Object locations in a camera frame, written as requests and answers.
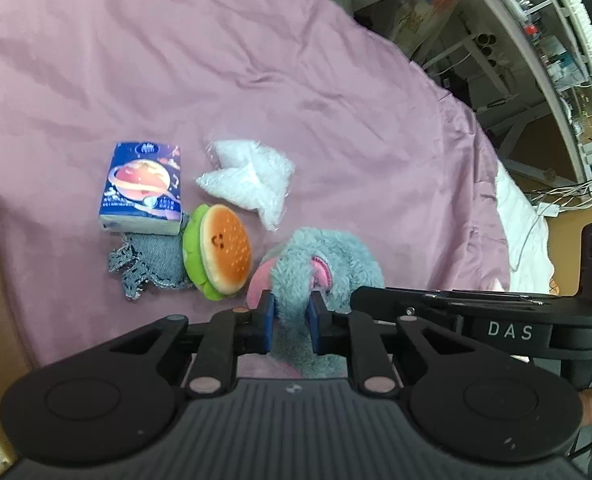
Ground hamburger plush toy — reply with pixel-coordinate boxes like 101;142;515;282
182;203;253;302

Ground white bed sheet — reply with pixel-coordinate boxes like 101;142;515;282
493;160;558;295

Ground blue tissue pack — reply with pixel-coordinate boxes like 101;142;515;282
98;141;184;237

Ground white desk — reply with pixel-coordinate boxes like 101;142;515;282
351;0;592;196

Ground white plastic bag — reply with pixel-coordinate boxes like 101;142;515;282
195;139;297;231

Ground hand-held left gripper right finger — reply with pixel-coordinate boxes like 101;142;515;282
307;291;479;395

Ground grey denim cloth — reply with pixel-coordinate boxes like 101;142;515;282
107;232;197;302

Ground pink blanket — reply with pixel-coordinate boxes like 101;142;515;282
0;0;513;382

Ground white keyboard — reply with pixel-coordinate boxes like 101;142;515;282
551;0;592;84

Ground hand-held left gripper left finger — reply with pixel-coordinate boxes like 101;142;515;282
106;291;275;394

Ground clear bag of goods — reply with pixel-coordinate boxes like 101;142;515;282
390;0;459;57

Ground grey plush elephant toy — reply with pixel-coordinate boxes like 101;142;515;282
246;227;385;380

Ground white cables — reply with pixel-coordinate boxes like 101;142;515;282
511;152;592;271

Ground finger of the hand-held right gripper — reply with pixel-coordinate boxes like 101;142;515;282
350;285;468;325

